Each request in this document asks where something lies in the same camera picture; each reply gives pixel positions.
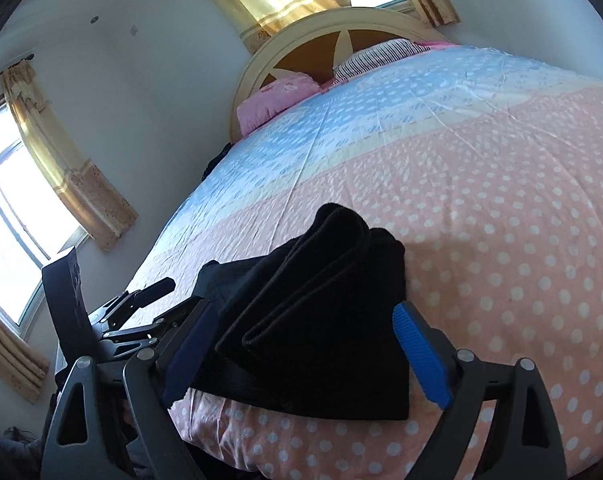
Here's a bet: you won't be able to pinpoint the left window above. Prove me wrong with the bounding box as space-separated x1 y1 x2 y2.
0 98 88 338

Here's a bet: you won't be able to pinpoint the striped pillow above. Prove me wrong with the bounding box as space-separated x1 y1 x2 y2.
334 38 429 82

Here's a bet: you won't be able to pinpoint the black clothing beside bed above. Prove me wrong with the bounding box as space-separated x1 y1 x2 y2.
200 142 233 181

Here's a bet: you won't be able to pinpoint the black pants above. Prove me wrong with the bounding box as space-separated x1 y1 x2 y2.
192 204 410 420

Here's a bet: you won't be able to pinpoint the polka dot bed sheet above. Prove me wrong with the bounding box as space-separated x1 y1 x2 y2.
132 47 603 474

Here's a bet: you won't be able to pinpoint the yellow far left curtain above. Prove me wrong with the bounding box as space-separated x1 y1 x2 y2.
0 319 50 404

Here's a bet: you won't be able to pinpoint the pink pillow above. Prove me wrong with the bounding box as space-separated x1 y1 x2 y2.
236 74 321 138

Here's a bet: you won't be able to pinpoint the cream wooden headboard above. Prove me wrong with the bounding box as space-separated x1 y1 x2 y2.
231 6 447 112

